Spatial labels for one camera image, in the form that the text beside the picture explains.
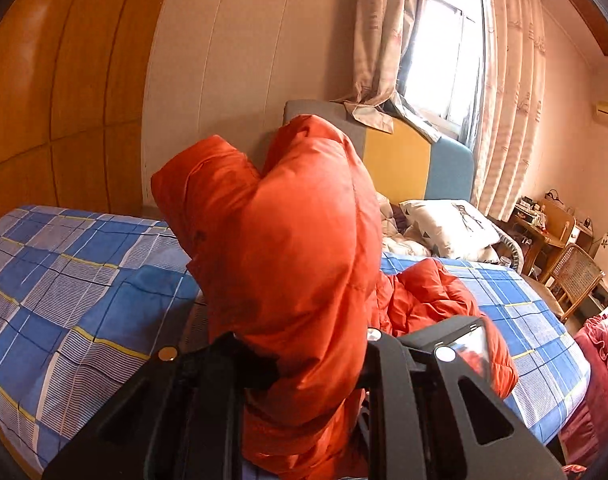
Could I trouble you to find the orange quilted puffer jacket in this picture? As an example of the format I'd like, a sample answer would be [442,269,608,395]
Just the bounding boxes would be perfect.
[150,114,520,480]

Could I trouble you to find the white patterned pillow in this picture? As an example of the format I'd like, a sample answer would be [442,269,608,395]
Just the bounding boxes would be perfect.
[399,200,500,261]

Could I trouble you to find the beige quilted blanket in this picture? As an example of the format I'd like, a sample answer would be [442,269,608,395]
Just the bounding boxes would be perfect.
[377,193,431,257]

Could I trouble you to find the rattan wooden chair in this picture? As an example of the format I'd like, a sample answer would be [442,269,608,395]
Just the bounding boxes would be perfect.
[523,244,605,323]

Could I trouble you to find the cluttered wooden desk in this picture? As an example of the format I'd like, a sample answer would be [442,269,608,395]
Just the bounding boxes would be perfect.
[508,197,598,282]

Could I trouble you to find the red ruffled fabric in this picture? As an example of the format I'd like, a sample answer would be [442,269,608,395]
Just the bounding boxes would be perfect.
[560,311,608,468]

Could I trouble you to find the blue plaid bed sheet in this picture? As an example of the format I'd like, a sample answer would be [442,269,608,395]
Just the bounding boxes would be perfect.
[0,206,591,478]

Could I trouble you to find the grey yellow blue headboard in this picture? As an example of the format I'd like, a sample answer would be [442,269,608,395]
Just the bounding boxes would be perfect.
[283,100,474,203]

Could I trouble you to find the bright window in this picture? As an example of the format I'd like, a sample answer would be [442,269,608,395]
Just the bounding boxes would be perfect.
[401,0,482,139]

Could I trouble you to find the right floral curtain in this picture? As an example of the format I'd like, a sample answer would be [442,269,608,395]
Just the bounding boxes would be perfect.
[472,0,546,221]

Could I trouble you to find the floral curtain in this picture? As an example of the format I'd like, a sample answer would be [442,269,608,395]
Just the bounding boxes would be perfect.
[343,0,427,134]
[472,0,546,221]

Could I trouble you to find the left floral curtain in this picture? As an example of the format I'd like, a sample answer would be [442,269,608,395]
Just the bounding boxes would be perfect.
[343,0,427,134]

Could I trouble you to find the wooden wardrobe panels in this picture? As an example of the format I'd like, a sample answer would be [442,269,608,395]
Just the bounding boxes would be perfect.
[0,0,164,218]

